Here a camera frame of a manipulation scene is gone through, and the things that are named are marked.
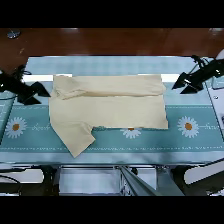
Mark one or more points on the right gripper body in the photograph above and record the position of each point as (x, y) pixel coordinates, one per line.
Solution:
(205, 75)

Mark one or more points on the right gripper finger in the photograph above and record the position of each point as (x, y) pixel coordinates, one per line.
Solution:
(195, 89)
(184, 81)

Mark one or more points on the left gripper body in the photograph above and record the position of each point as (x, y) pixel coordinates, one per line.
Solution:
(15, 85)

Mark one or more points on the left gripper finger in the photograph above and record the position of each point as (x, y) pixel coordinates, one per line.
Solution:
(40, 90)
(28, 100)

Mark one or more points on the beige T-shirt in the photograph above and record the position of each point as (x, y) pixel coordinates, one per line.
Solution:
(106, 106)

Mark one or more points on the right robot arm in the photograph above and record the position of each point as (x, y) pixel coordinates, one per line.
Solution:
(200, 186)

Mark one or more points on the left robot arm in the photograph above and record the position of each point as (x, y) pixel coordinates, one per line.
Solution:
(50, 181)

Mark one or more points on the small silver round fitting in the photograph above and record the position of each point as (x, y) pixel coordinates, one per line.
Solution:
(13, 34)

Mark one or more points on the silver frame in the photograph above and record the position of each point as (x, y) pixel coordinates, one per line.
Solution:
(140, 186)

